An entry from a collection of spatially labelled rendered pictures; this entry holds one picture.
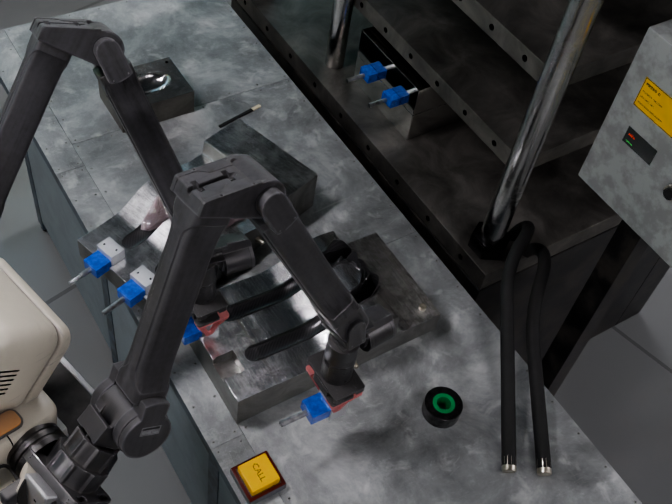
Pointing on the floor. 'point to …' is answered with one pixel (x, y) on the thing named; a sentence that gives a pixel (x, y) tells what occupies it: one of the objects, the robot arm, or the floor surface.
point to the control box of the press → (625, 193)
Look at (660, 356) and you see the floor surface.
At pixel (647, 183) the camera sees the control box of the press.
